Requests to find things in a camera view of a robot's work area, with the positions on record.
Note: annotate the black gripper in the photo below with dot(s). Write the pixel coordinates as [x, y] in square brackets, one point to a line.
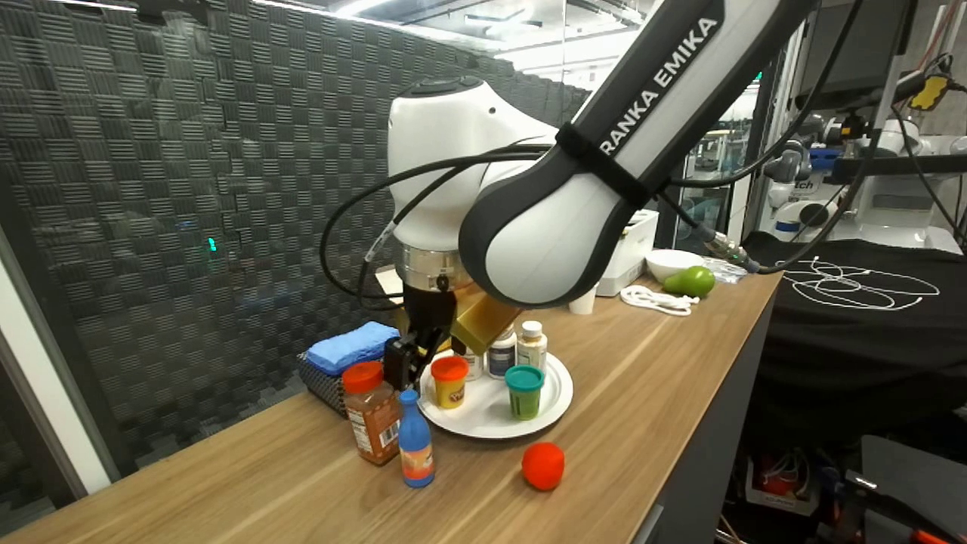
[427, 307]

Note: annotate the yellow tub orange lid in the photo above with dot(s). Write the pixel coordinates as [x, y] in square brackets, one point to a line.
[450, 382]

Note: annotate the spice jar orange lid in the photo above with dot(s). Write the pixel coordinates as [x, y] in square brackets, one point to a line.
[370, 424]

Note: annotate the small tub teal lid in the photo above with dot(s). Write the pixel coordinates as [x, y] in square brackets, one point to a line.
[524, 394]

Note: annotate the pill bottle green label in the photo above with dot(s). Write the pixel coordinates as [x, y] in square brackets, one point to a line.
[533, 350]

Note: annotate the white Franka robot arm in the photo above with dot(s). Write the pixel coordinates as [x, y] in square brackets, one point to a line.
[544, 231]

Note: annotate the white paper plate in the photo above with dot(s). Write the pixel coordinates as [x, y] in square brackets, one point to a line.
[489, 419]

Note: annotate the blue folded cloth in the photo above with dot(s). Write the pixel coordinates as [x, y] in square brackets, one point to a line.
[353, 350]

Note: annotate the blue bottle orange label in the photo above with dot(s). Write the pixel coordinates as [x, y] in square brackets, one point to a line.
[415, 441]

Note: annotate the grey woven basket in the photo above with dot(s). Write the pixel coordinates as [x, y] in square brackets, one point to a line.
[321, 387]

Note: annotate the orange plush ball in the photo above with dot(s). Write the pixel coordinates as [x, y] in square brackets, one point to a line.
[542, 467]

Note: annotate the white smart garden appliance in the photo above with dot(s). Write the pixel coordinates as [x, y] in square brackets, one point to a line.
[631, 261]

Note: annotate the white bowl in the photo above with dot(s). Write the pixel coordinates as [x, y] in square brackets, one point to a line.
[668, 264]

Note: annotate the green fruit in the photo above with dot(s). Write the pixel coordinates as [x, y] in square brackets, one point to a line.
[694, 283]

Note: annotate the red white floor box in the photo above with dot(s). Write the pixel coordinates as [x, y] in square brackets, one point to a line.
[782, 488]

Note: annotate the white background machine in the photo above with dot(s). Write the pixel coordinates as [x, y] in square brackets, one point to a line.
[797, 215]

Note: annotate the black side table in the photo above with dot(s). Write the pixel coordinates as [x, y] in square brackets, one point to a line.
[856, 343]

